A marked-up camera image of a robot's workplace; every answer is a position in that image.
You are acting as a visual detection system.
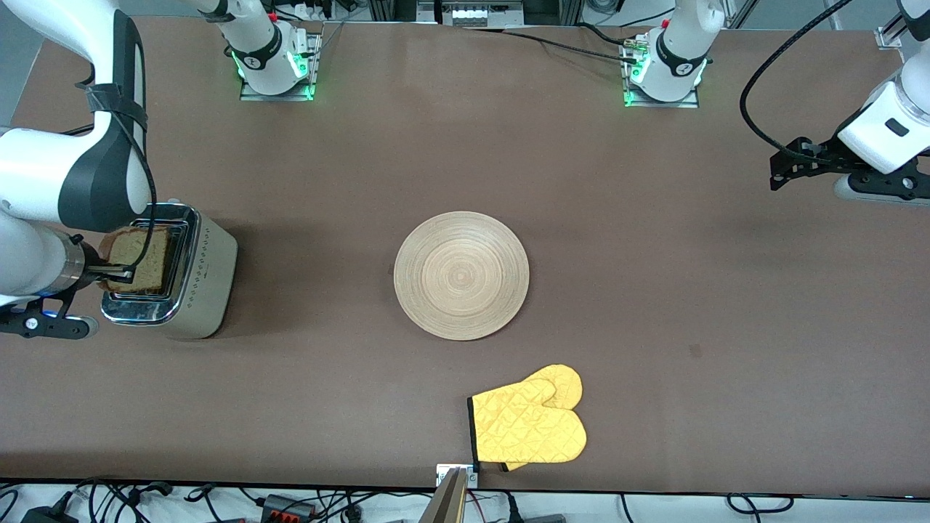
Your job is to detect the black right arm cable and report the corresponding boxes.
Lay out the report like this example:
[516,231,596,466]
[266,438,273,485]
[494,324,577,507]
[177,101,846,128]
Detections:
[62,64,158,278]

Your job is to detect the yellow quilted oven mitt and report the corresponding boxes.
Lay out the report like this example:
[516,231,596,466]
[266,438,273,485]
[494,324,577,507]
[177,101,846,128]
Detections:
[467,364,587,472]

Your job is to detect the brown bread slice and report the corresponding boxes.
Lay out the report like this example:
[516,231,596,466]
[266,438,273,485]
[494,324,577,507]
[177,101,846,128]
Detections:
[98,227,175,294]

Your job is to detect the round wooden plate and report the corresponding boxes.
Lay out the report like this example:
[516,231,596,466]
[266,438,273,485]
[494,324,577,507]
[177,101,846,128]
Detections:
[394,211,530,341]

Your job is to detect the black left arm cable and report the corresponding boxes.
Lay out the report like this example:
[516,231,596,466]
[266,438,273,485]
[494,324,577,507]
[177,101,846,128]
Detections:
[739,0,857,158]

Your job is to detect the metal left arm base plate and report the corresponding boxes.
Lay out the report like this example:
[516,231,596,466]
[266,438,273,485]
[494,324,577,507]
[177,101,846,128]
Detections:
[623,38,700,110]

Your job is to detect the black power brick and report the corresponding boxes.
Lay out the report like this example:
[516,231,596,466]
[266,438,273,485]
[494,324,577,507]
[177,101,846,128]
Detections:
[20,498,79,523]

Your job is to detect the black orange power adapter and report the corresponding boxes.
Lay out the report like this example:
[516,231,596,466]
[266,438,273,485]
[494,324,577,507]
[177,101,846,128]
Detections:
[262,494,315,522]

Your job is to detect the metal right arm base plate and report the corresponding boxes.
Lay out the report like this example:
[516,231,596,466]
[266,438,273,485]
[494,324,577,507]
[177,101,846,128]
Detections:
[239,32,319,102]

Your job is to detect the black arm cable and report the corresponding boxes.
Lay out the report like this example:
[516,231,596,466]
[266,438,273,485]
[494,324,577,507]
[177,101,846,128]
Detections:
[62,64,158,278]
[739,0,857,158]

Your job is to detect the silver two-slot toaster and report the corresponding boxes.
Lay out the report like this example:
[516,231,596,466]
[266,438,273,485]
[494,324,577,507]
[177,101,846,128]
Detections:
[100,198,239,340]

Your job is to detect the black plug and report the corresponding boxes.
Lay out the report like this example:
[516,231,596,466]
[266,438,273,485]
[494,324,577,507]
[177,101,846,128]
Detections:
[505,494,567,523]

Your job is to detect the black cable on table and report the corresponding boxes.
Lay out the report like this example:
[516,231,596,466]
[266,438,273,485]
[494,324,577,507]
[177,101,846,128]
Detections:
[500,23,642,66]

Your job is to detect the grey power strip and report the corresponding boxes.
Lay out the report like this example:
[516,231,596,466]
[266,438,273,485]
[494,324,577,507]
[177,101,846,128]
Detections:
[434,0,525,28]

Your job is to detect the aluminium camera mount bar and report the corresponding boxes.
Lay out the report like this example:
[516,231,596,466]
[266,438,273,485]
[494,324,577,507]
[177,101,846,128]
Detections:
[419,463,480,523]

